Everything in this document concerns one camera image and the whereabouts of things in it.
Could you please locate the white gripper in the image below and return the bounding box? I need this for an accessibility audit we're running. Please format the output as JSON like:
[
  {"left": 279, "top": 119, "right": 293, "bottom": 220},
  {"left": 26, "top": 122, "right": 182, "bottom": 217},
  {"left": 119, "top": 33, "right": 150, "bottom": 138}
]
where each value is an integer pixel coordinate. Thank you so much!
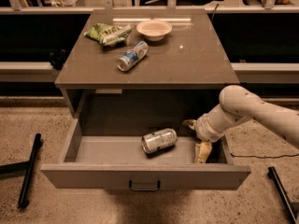
[{"left": 182, "top": 113, "right": 224, "bottom": 163}]

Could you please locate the silver green 7up can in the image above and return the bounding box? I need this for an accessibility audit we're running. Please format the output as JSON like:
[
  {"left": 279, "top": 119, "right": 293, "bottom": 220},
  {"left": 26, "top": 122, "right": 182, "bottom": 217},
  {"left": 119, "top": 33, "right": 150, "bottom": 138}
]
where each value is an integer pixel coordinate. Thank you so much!
[{"left": 141, "top": 128, "right": 178, "bottom": 154}]

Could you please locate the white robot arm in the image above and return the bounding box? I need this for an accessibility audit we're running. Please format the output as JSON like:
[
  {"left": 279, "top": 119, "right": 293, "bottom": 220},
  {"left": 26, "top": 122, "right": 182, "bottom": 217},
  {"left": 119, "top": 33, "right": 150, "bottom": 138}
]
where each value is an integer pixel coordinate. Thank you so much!
[{"left": 182, "top": 85, "right": 299, "bottom": 163}]

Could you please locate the grey cabinet counter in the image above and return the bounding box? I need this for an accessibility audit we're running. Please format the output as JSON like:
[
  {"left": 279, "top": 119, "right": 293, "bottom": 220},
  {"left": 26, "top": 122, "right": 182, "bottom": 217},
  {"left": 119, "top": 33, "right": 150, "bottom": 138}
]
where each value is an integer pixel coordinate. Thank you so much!
[{"left": 55, "top": 7, "right": 239, "bottom": 112}]

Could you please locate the grey open top drawer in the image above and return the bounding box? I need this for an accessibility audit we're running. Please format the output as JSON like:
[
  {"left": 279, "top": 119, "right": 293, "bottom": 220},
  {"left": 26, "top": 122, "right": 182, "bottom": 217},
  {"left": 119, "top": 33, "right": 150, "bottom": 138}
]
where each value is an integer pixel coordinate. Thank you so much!
[{"left": 40, "top": 89, "right": 252, "bottom": 192}]

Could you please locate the blue silver soda can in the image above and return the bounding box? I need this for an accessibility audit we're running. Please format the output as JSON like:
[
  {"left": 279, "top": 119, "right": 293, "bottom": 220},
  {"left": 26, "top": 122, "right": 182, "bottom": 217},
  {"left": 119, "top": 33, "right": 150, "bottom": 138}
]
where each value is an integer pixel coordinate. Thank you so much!
[{"left": 117, "top": 41, "right": 149, "bottom": 72}]

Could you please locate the white bowl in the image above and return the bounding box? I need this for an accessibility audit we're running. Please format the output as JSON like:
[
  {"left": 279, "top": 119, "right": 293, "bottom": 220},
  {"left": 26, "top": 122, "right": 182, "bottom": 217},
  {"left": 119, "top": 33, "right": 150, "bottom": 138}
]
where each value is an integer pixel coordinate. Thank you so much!
[{"left": 136, "top": 20, "right": 172, "bottom": 41}]

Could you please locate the black right stand leg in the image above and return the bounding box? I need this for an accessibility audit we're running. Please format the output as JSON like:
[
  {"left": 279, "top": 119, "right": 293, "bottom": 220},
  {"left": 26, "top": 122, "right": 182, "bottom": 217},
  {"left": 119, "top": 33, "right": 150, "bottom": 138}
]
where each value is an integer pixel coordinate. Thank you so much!
[{"left": 268, "top": 166, "right": 299, "bottom": 224}]

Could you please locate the black stand leg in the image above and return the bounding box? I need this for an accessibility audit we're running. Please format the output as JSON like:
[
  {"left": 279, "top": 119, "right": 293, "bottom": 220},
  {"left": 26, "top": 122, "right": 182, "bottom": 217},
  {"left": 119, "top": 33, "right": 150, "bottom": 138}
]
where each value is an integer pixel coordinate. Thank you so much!
[
  {"left": 268, "top": 166, "right": 299, "bottom": 224},
  {"left": 0, "top": 133, "right": 43, "bottom": 209}
]

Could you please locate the green chip bag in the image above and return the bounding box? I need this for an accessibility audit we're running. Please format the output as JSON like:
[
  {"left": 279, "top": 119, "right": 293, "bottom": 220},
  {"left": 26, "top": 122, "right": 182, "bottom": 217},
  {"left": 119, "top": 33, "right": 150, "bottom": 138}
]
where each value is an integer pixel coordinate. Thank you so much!
[{"left": 83, "top": 23, "right": 132, "bottom": 47}]

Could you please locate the black object beside cabinet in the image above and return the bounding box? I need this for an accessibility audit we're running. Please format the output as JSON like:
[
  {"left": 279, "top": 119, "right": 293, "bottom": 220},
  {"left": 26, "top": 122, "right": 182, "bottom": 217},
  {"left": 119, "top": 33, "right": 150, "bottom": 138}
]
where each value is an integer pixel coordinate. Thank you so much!
[{"left": 49, "top": 49, "right": 66, "bottom": 70}]

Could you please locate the black left stand leg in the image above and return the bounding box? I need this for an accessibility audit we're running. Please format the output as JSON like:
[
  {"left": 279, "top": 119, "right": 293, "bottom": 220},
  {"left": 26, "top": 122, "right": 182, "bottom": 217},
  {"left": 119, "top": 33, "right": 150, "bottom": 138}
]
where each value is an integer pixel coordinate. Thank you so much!
[{"left": 0, "top": 133, "right": 43, "bottom": 209}]

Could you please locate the black floor cable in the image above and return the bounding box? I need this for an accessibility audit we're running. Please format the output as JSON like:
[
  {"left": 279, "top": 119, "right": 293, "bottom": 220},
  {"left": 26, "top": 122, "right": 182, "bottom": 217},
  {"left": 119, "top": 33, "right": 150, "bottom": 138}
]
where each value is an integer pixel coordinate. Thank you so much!
[{"left": 230, "top": 152, "right": 299, "bottom": 160}]

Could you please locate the black drawer handle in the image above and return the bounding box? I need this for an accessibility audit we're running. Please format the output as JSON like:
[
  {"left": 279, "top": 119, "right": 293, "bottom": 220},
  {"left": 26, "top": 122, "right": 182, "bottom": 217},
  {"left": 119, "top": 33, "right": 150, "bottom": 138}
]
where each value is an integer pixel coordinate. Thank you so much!
[{"left": 128, "top": 180, "right": 161, "bottom": 192}]

